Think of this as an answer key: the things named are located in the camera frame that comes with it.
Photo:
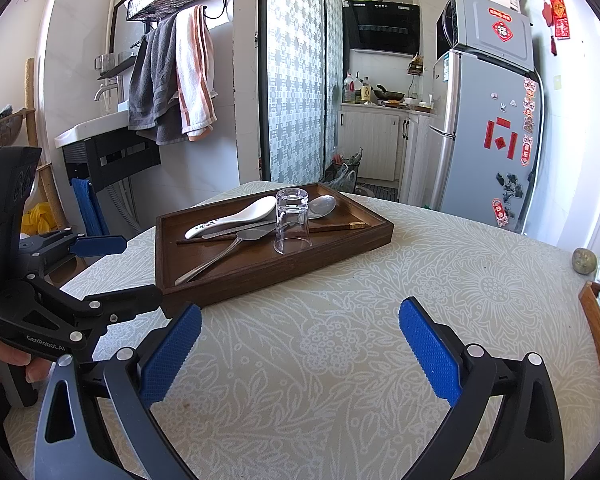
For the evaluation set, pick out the patterned sliding door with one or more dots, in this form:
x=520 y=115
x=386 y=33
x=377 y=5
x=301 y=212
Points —
x=295 y=85

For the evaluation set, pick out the wooden pole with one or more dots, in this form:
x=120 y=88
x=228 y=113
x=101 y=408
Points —
x=30 y=100

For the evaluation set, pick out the black wok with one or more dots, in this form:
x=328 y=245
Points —
x=389 y=94

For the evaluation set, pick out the grey microwave oven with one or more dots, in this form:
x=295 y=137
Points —
x=490 y=30

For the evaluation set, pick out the black sink cabinet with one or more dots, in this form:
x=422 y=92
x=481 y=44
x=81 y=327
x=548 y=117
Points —
x=115 y=160

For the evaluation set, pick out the grey towel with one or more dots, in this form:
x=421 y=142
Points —
x=152 y=85

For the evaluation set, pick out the dark woven basket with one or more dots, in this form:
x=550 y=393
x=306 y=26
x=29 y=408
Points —
x=2 y=127

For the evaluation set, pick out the wall shelf with glass mugs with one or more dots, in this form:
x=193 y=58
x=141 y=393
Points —
x=115 y=66

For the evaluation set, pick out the plastic bags on floor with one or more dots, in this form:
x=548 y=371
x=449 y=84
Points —
x=345 y=172

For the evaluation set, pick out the white sink basin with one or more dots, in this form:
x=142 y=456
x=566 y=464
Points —
x=90 y=127

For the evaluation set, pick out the brown chopstick with gold tip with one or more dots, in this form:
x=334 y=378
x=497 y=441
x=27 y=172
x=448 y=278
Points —
x=340 y=226
x=220 y=238

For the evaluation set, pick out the red hanging wall ornament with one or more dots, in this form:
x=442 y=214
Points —
x=559 y=10

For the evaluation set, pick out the person's left hand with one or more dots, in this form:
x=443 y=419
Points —
x=0 y=360

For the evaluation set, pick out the serrated metal cake server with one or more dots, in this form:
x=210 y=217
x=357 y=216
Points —
x=215 y=260

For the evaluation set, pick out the black range hood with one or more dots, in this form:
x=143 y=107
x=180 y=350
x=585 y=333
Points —
x=380 y=27

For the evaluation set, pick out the yellow cloth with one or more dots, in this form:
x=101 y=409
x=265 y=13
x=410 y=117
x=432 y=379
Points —
x=37 y=220

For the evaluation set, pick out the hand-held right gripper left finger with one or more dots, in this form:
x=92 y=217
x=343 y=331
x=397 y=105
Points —
x=172 y=355

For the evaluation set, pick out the round brownish fruit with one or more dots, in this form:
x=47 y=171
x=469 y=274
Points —
x=584 y=261

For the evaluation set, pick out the white ceramic spoon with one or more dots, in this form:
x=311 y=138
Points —
x=250 y=212

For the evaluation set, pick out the bottle with yellow label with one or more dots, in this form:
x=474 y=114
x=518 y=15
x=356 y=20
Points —
x=366 y=92

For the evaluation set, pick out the metal faucet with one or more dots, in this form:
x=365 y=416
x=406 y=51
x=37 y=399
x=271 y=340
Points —
x=105 y=97

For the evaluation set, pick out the clear drinking glass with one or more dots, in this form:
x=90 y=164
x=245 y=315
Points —
x=292 y=225

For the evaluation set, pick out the dark wooden tray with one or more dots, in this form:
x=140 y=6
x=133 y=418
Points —
x=280 y=265

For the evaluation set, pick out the clear bottle with red label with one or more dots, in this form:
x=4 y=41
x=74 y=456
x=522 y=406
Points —
x=349 y=92

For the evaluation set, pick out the small wall spice rack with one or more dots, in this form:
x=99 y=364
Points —
x=416 y=65

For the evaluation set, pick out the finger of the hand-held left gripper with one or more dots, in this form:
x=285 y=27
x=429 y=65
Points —
x=102 y=246
x=130 y=300

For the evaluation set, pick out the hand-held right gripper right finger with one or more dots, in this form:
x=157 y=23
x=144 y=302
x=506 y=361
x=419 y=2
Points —
x=430 y=352

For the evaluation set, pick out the blue folding chair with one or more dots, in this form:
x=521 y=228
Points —
x=90 y=205

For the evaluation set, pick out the white kitchen cabinet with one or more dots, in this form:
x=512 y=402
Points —
x=370 y=140

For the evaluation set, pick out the silver refrigerator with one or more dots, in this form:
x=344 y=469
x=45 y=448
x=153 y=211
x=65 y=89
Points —
x=475 y=135

